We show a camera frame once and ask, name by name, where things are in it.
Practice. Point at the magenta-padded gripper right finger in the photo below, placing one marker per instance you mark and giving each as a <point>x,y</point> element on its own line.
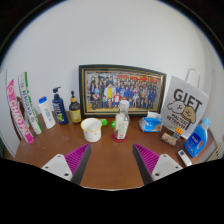
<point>160,166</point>

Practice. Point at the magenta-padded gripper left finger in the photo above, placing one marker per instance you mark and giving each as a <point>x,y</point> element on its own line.
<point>63,166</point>

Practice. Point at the clear plastic drink bottle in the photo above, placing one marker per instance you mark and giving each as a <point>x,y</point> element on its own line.
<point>122,123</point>

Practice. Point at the white remote control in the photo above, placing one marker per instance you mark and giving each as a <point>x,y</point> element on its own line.
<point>184,158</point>

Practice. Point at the small patterned packet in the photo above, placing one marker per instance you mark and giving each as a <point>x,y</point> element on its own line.
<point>168,139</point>

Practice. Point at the blue tissue pack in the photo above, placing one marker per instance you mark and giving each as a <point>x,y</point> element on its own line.
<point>150,124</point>

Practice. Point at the blue detergent bottle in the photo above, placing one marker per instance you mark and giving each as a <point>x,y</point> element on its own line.
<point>196,141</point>

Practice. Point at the white mug with yellow rim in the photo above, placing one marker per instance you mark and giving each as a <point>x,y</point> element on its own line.
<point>91,131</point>

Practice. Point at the flat round red coaster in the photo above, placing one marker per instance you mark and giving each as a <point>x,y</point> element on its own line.
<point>115,139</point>

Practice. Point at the white lotion bottle blue cap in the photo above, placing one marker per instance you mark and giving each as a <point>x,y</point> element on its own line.
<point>47,113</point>

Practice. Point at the brown pump bottle yellow label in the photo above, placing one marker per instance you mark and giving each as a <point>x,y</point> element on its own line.
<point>75,111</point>

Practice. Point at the dark blue pump bottle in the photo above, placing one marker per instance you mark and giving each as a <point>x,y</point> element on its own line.
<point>60,108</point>

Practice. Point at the white radiator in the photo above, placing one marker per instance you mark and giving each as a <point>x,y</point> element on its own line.
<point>218,152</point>

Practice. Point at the tall pink printed box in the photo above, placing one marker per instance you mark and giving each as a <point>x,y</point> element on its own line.
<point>19,115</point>

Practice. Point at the white printed paper gift bag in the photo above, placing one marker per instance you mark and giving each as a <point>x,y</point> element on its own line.
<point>186,103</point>

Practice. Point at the tall white green tube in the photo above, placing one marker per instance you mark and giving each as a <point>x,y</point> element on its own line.
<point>30,103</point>

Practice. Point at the framed group picture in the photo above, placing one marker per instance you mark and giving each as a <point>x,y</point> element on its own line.
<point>123,88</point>

